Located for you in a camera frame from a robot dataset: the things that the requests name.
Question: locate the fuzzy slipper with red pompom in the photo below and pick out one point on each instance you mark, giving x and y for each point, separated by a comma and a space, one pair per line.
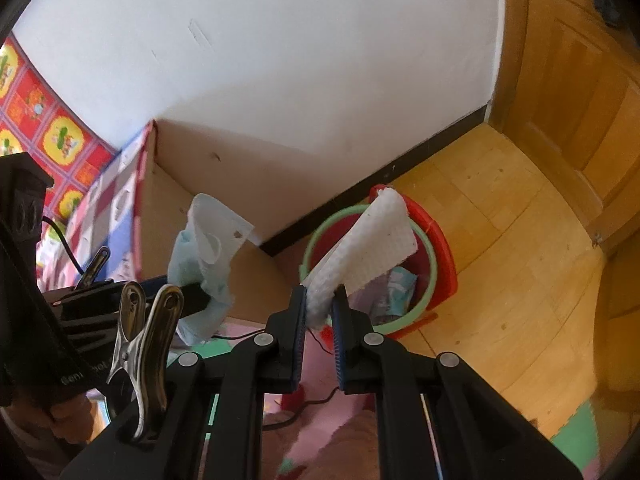
350, 440
292, 400

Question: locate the metal spring clip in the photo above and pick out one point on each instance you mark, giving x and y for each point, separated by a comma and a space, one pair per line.
150, 355
95, 267

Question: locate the beige wooden bed frame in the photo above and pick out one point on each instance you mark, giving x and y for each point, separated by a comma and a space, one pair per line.
165, 220

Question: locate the green foam mat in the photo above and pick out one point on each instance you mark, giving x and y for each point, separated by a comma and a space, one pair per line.
212, 347
575, 430

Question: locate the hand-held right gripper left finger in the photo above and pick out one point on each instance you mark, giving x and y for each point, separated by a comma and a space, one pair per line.
299, 330

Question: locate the pink foam mat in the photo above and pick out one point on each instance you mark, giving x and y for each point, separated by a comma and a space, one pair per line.
320, 375

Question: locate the pale purple wrapper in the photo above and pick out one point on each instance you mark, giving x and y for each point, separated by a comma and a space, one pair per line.
372, 300

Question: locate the red plastic stand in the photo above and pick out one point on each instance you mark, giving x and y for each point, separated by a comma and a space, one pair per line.
445, 270

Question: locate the white tissue paper roll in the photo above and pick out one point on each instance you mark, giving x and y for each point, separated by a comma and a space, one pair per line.
370, 240

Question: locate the red floral wall covering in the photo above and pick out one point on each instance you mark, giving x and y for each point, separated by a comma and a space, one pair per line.
50, 130

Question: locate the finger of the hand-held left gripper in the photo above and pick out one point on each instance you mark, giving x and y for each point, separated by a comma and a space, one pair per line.
152, 280
192, 297

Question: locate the blue face mask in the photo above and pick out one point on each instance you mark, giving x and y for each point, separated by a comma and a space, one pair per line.
210, 230

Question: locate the red bucket with green rim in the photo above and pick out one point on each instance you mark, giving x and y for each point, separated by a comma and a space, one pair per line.
422, 280

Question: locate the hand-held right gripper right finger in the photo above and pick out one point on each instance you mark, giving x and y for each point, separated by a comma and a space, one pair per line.
340, 340

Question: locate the wooden door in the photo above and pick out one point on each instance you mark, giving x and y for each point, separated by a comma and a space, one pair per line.
575, 110

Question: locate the person's left hand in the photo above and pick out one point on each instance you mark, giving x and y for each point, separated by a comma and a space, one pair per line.
70, 415

